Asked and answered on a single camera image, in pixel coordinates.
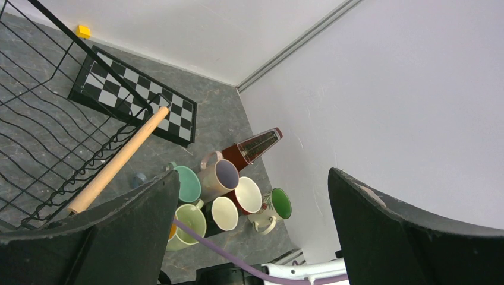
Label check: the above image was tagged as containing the light green mug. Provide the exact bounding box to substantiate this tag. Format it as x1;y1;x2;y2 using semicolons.
166;199;207;251

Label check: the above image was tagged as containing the black wire dish rack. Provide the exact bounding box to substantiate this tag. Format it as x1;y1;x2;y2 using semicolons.
1;1;154;233

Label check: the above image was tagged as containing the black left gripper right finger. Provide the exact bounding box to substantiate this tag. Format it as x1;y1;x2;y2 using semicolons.
327;168;503;284

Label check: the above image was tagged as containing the small green teacup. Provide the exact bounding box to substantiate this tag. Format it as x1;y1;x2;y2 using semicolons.
166;161;201;203

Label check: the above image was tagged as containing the pink iridescent mug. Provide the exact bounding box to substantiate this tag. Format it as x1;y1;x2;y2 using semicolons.
197;151;240;203

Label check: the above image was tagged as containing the cream mug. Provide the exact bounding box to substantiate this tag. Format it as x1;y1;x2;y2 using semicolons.
248;188;292;235

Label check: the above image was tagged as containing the glossy black mug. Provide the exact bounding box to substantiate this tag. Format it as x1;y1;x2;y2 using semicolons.
201;197;239;238

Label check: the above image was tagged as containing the brown wooden metronome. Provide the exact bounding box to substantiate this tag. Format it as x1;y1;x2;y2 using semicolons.
222;127;283;172

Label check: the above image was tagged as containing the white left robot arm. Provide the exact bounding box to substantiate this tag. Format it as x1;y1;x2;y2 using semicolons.
1;168;503;284

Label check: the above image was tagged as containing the small yellow cube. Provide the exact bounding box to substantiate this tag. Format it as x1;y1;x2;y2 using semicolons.
75;25;92;39

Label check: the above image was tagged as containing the red floral mug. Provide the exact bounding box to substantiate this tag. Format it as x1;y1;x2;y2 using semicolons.
225;176;262;215

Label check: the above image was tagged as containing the aluminium rail frame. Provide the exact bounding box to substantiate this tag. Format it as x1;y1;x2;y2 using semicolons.
269;249;306;266

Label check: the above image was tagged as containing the grey blue mug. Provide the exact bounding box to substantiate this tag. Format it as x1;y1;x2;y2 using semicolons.
130;173;147;189

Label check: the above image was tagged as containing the black white chessboard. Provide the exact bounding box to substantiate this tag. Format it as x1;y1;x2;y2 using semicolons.
68;46;197;148

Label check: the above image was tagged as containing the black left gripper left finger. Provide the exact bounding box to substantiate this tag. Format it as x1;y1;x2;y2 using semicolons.
1;170;180;284

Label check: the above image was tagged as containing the right wooden rack handle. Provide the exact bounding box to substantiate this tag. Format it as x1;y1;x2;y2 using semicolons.
67;106;169;216

